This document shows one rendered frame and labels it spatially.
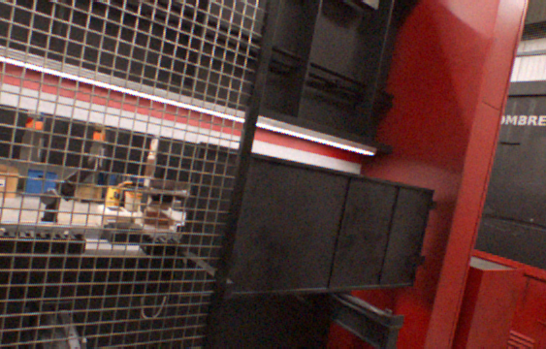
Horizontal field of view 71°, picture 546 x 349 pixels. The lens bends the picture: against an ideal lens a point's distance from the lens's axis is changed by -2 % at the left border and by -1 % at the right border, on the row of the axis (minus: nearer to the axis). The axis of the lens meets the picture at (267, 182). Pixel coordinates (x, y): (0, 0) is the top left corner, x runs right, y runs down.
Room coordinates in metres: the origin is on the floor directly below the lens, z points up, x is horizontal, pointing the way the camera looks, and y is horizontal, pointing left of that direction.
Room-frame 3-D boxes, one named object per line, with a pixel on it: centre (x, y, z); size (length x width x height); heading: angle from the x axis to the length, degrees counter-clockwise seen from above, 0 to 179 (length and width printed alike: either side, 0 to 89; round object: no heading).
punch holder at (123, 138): (1.42, 0.54, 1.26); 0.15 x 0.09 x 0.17; 126
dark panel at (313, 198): (1.37, -0.26, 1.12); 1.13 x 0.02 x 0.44; 126
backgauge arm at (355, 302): (1.60, -0.36, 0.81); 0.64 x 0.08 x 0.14; 36
